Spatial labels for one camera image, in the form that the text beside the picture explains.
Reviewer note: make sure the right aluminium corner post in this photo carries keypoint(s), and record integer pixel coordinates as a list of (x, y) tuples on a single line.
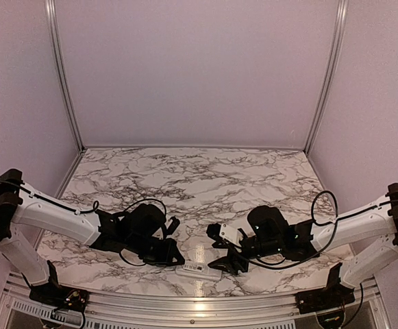
[(332, 65)]

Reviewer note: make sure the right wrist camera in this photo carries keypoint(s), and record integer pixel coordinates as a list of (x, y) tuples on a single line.
[(221, 233)]

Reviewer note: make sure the left aluminium corner post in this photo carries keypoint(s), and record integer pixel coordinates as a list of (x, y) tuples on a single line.
[(50, 7)]

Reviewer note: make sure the aluminium corner post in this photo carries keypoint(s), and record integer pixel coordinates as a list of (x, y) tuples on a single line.
[(50, 7), (332, 65)]

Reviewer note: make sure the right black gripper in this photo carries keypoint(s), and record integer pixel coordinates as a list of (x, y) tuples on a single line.
[(231, 260)]

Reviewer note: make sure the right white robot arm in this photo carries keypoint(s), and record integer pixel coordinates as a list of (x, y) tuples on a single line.
[(278, 245)]

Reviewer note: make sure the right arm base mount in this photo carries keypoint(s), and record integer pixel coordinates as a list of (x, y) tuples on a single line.
[(333, 295)]

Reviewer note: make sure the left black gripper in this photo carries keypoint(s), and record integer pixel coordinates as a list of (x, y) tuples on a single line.
[(167, 257)]

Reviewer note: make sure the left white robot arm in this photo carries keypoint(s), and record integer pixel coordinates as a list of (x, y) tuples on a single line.
[(142, 228)]

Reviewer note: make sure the white remote control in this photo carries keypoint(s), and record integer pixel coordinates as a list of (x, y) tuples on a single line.
[(200, 271)]

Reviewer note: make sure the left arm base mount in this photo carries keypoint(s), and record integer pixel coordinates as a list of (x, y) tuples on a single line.
[(55, 294)]

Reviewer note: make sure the front aluminium rail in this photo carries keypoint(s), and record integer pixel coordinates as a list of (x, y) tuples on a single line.
[(122, 310)]

